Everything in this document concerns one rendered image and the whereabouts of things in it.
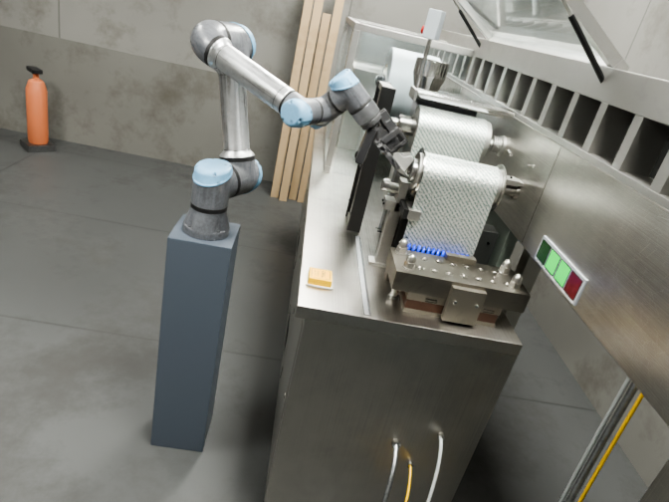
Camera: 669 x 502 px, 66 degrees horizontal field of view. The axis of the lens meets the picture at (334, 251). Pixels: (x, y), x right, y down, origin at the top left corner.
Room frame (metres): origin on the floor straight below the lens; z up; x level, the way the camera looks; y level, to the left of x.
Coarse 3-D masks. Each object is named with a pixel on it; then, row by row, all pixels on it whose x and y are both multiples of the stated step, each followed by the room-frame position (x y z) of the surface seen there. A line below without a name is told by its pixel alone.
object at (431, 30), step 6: (432, 12) 2.07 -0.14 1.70; (438, 12) 2.06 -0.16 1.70; (444, 12) 2.10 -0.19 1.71; (432, 18) 2.07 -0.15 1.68; (438, 18) 2.06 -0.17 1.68; (444, 18) 2.11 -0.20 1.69; (426, 24) 2.07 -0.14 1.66; (432, 24) 2.06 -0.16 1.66; (438, 24) 2.06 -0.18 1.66; (426, 30) 2.07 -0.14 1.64; (432, 30) 2.06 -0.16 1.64; (438, 30) 2.08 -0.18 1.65; (426, 36) 2.07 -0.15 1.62; (432, 36) 2.06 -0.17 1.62; (438, 36) 2.10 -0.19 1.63
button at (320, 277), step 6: (312, 270) 1.37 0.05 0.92; (318, 270) 1.38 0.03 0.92; (324, 270) 1.39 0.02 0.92; (312, 276) 1.33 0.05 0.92; (318, 276) 1.34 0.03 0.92; (324, 276) 1.35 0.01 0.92; (330, 276) 1.36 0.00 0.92; (312, 282) 1.32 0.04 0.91; (318, 282) 1.33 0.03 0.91; (324, 282) 1.33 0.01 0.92; (330, 282) 1.33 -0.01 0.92
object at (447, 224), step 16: (416, 192) 1.49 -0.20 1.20; (416, 208) 1.49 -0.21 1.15; (432, 208) 1.49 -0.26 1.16; (448, 208) 1.50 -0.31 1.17; (464, 208) 1.50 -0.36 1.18; (480, 208) 1.51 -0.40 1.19; (416, 224) 1.49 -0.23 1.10; (432, 224) 1.49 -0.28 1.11; (448, 224) 1.50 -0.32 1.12; (464, 224) 1.50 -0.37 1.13; (480, 224) 1.51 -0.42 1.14; (416, 240) 1.49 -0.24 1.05; (432, 240) 1.50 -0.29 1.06; (448, 240) 1.50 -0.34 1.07; (464, 240) 1.51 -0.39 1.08
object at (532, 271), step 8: (528, 256) 1.68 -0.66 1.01; (520, 264) 1.71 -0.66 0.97; (528, 264) 1.67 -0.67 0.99; (536, 264) 1.68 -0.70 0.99; (520, 272) 1.69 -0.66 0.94; (528, 272) 1.67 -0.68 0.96; (536, 272) 1.68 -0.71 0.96; (528, 280) 1.68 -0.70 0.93; (528, 288) 1.68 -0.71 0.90; (504, 312) 1.68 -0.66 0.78; (512, 312) 1.67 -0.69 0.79; (512, 320) 1.68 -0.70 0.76; (664, 472) 0.83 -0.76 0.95; (656, 480) 0.83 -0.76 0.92; (664, 480) 0.82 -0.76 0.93; (648, 488) 0.84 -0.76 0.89; (656, 488) 0.82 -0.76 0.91; (664, 488) 0.81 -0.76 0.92; (648, 496) 0.82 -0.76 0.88; (656, 496) 0.81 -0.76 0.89; (664, 496) 0.80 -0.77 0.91
